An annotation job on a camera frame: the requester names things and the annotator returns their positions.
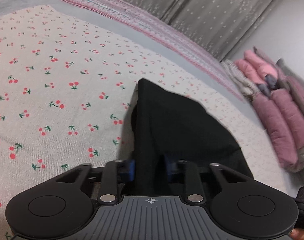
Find pink striped blanket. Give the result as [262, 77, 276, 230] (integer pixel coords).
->
[61, 0, 243, 101]

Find cherry print bed sheet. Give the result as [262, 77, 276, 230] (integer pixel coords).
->
[0, 5, 286, 239]

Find grey star curtain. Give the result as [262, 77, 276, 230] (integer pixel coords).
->
[123, 0, 279, 60]

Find striped folded garment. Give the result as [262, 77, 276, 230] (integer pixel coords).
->
[220, 60, 261, 102]

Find grey bed cover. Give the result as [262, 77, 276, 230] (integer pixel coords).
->
[0, 0, 263, 128]

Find black pants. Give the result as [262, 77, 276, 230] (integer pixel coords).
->
[123, 79, 253, 196]

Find mauve pink padded jacket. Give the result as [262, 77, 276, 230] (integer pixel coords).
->
[233, 48, 304, 172]

